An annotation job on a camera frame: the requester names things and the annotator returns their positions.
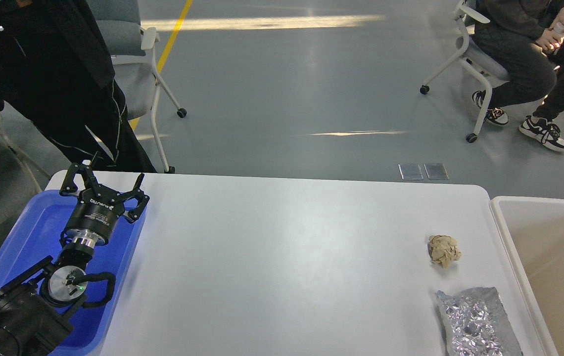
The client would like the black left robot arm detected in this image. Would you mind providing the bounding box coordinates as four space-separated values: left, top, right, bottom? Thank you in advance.
0 164 149 356

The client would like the white office chair right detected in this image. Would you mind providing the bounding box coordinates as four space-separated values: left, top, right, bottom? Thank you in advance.
420 0 510 143

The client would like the crumpled brown paper ball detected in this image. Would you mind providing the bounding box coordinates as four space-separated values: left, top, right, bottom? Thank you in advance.
427 235 462 269

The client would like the right metal floor plate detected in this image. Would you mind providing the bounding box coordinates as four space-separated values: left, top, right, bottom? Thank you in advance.
424 164 450 180

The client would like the crumpled silver foil bag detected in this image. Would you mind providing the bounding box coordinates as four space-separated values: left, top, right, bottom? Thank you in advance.
434 287 523 356

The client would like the left metal floor plate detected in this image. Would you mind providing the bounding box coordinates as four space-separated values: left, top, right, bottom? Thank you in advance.
399 164 424 181

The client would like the grey office chair left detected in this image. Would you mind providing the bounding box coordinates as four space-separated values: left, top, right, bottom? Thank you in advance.
87 0 187 174

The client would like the standing person in black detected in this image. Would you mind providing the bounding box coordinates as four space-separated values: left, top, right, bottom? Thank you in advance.
0 0 156 173

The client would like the blue plastic tray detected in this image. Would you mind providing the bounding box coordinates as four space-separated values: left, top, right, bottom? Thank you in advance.
0 191 145 356

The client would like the white chair far left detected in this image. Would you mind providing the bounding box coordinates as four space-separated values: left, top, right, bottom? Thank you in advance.
0 113 51 193

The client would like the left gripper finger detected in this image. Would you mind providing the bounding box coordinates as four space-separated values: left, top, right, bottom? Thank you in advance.
59 152 100 197
114 173 150 223

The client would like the seated person in black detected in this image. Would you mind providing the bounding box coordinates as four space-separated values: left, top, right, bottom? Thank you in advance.
472 0 564 152

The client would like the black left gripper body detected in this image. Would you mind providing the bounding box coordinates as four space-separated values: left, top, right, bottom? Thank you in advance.
63 184 124 246

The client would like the metal floor plate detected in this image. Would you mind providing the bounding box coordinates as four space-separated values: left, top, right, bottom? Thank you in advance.
399 164 424 181
424 164 450 180

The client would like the beige plastic bin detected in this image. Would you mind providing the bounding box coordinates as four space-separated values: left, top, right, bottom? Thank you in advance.
490 196 564 356

